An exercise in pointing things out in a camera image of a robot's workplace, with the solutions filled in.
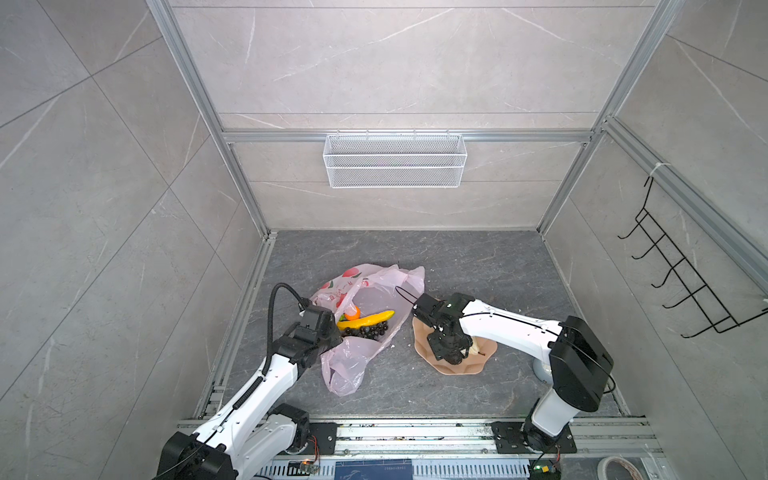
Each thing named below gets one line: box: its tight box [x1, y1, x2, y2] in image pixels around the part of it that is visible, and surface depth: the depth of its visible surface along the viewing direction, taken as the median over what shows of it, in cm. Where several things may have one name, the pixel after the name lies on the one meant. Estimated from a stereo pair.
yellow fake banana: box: [337, 310, 396, 331], surface depth 94 cm
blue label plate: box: [334, 459, 413, 480], surface depth 70 cm
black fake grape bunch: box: [344, 322, 388, 339], surface depth 91 cm
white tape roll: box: [597, 456, 643, 480], surface depth 70 cm
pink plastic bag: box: [310, 264, 425, 396], surface depth 81 cm
